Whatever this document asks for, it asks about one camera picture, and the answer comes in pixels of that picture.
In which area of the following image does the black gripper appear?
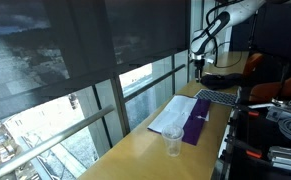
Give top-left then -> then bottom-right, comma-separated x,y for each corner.
194,59 -> 205,79

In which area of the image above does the purple file folder with papers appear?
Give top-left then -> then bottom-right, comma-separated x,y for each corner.
148,95 -> 211,145

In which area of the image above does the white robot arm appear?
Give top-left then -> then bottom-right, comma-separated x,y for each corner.
189,0 -> 265,82

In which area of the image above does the black cloth bundle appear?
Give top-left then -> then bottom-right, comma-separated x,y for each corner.
201,73 -> 243,90

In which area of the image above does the patterned calibration board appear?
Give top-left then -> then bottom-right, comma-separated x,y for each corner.
195,89 -> 237,106

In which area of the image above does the orange chair far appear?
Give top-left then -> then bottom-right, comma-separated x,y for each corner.
243,53 -> 263,77

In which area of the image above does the orange chair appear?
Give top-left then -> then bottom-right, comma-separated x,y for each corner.
249,77 -> 291,102
243,53 -> 263,77

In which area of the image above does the clear plastic cup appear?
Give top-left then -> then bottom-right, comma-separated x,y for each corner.
161,124 -> 184,157

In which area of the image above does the black perforated breadboard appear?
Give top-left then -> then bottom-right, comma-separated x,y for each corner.
214,111 -> 291,180

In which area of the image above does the black clamp with orange tip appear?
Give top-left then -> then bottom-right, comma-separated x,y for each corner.
225,136 -> 262,159

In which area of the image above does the orange chair near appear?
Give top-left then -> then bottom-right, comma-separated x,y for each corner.
249,77 -> 291,102

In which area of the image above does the metal window handrail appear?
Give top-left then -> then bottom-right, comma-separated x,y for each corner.
0,105 -> 115,177

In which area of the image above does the aluminium profile rail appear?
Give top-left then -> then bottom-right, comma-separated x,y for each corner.
268,146 -> 291,170

